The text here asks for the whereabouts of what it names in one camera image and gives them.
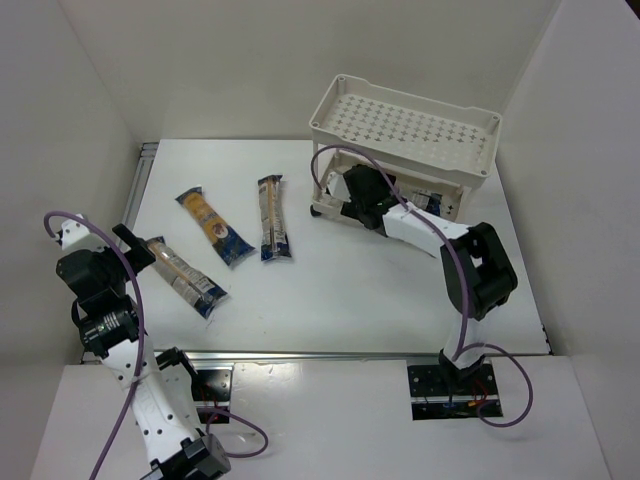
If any long yellow spaghetti bag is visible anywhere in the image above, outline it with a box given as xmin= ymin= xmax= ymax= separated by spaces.
xmin=398 ymin=184 xmax=442 ymax=216

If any white two-tier shelf cart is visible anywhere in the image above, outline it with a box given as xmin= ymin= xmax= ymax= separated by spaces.
xmin=309 ymin=74 xmax=502 ymax=220

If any yellow blue spaghetti bag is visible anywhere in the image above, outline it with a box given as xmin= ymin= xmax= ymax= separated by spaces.
xmin=175 ymin=186 xmax=255 ymax=268

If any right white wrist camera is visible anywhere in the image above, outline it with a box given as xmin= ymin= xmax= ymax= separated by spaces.
xmin=325 ymin=171 xmax=351 ymax=203

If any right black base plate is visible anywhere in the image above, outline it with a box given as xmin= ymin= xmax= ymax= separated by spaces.
xmin=407 ymin=363 xmax=503 ymax=421

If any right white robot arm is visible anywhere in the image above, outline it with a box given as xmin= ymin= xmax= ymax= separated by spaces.
xmin=327 ymin=164 xmax=518 ymax=393

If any purple cable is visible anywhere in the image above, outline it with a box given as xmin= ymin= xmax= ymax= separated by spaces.
xmin=310 ymin=145 xmax=535 ymax=429
xmin=45 ymin=212 xmax=269 ymax=480

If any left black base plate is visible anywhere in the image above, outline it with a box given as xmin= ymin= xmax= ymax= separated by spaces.
xmin=189 ymin=365 xmax=233 ymax=425

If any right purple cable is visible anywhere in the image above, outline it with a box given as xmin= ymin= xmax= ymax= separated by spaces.
xmin=310 ymin=145 xmax=535 ymax=429

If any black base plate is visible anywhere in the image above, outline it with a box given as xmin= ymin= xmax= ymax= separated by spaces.
xmin=189 ymin=365 xmax=233 ymax=425
xmin=407 ymin=363 xmax=503 ymax=421

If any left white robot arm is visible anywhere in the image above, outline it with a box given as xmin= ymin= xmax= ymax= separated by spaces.
xmin=55 ymin=217 xmax=231 ymax=479

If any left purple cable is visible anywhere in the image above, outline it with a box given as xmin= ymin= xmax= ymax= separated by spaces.
xmin=45 ymin=212 xmax=269 ymax=480

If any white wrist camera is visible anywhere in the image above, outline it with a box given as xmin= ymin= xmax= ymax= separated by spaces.
xmin=325 ymin=171 xmax=351 ymax=203
xmin=57 ymin=219 xmax=106 ymax=253

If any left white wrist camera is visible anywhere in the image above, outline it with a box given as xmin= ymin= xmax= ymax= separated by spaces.
xmin=57 ymin=219 xmax=106 ymax=253

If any leftmost blue spaghetti bag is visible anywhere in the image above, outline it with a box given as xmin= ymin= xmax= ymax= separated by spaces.
xmin=146 ymin=236 xmax=227 ymax=320

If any aluminium table frame rail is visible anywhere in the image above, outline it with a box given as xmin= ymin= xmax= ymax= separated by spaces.
xmin=62 ymin=144 xmax=519 ymax=369

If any upright blue spaghetti bag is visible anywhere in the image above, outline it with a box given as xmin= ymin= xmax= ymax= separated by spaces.
xmin=257 ymin=174 xmax=292 ymax=262

